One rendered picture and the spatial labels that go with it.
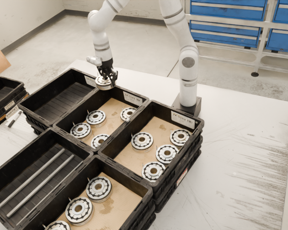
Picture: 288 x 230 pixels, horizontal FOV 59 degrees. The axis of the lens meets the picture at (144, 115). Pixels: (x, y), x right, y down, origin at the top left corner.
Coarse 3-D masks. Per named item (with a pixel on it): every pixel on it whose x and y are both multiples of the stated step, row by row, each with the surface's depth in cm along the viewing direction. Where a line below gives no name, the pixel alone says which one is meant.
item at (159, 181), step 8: (160, 104) 124; (184, 112) 119; (200, 120) 114; (200, 128) 111; (112, 136) 112; (192, 136) 108; (184, 144) 105; (184, 152) 105; (112, 160) 103; (176, 160) 101; (168, 168) 98; (136, 176) 97; (160, 176) 96; (152, 184) 93; (160, 184) 96
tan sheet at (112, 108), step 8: (104, 104) 144; (112, 104) 143; (120, 104) 143; (104, 112) 139; (112, 112) 138; (120, 112) 138; (112, 120) 134; (120, 120) 133; (96, 128) 131; (104, 128) 130; (112, 128) 130; (88, 144) 124
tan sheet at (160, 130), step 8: (152, 120) 131; (160, 120) 130; (144, 128) 128; (152, 128) 127; (160, 128) 126; (168, 128) 126; (176, 128) 125; (152, 136) 123; (160, 136) 123; (168, 136) 122; (128, 144) 121; (160, 144) 119; (168, 144) 119; (120, 152) 118; (128, 152) 118; (136, 152) 117; (152, 152) 116; (120, 160) 115; (128, 160) 115; (136, 160) 114; (144, 160) 114; (152, 160) 113; (128, 168) 111; (136, 168) 111
